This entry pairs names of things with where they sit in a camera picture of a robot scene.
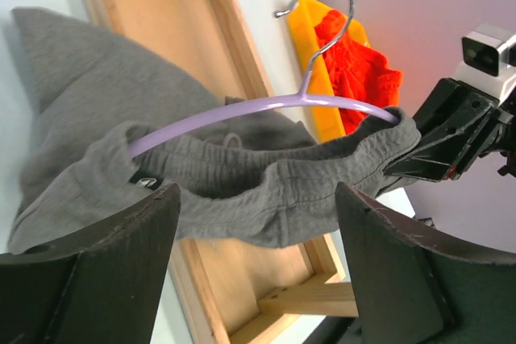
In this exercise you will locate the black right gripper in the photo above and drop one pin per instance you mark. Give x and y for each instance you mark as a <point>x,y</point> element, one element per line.
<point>458,124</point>

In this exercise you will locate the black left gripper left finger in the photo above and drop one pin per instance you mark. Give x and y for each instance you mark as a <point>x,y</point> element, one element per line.
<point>101,284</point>

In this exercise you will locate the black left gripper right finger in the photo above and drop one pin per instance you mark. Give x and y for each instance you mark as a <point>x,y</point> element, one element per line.
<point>416,284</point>

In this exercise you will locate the orange shorts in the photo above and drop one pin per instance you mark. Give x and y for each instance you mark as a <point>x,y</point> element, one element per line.
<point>353,70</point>

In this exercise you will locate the grey shorts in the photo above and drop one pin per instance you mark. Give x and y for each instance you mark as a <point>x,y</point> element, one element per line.
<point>118,122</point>

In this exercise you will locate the yellow plastic bin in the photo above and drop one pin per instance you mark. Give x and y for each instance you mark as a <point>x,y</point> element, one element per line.
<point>302,21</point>

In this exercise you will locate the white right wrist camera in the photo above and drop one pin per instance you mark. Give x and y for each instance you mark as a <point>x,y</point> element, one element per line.
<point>488,62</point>

